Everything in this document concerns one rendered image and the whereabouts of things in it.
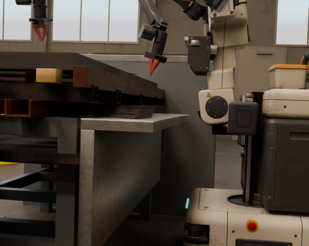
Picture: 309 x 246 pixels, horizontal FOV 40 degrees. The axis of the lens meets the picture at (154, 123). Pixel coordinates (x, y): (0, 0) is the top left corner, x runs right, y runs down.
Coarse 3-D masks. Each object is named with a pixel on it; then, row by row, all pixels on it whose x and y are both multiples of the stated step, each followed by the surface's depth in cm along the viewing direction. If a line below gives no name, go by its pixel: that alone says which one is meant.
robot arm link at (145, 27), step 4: (160, 20) 198; (164, 20) 198; (144, 24) 195; (148, 24) 196; (160, 24) 197; (164, 24) 198; (140, 28) 197; (144, 28) 192; (148, 28) 193; (152, 28) 194; (160, 28) 198; (164, 28) 198; (140, 32) 195; (144, 32) 192; (148, 32) 192; (152, 32) 193; (140, 36) 193; (144, 36) 193; (148, 36) 193; (152, 36) 193; (148, 40) 196
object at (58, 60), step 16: (0, 64) 127; (16, 64) 126; (32, 64) 125; (48, 64) 124; (64, 64) 124; (80, 64) 127; (96, 64) 143; (0, 80) 200; (16, 80) 198; (64, 80) 194; (144, 80) 232
